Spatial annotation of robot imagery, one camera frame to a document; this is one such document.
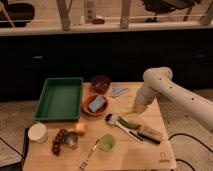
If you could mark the white paper cup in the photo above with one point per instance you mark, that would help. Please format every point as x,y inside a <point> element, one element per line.
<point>38,133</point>

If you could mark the black white spatula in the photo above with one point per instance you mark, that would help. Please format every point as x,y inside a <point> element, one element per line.
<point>110,119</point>

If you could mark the small metal cup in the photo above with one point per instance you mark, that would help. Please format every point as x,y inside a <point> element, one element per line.
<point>71,140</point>

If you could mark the blue sponge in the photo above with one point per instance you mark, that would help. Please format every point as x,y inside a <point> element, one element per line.
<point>97,104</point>

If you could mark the small orange fruit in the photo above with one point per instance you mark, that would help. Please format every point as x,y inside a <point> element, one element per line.
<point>80,128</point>

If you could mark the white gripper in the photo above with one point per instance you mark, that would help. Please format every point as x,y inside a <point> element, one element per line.
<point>144,96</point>

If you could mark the bunch of red grapes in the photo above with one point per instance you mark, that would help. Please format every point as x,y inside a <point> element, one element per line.
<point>58,141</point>

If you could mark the black chair left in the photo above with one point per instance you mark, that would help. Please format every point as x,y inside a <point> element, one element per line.
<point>20,13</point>

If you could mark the green plastic cup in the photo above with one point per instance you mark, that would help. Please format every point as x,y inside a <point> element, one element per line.
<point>107,142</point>

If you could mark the dark red bowl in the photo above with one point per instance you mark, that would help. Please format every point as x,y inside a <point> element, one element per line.
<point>100,83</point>

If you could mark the orange bowl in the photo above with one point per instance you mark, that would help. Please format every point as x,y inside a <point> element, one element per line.
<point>88,100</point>

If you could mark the wooden brush block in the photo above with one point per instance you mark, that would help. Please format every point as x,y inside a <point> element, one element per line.
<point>150,133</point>

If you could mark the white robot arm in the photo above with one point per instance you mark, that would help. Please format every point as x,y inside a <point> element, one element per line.
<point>159,80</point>

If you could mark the green handled peeler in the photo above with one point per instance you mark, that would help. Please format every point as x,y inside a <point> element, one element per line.
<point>127,124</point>

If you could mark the metal fork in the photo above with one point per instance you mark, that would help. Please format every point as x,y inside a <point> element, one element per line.
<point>84,163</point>

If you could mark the yellow banana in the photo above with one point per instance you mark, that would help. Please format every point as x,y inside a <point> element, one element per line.
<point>126,111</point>

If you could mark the green plastic tray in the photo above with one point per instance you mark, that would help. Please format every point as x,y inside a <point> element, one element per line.
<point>60,100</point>

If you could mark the black office chair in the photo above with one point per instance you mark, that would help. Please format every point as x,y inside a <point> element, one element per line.
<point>166,6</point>

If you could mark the grey folded cloth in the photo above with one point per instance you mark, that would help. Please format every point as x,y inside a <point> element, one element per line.
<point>118,91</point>

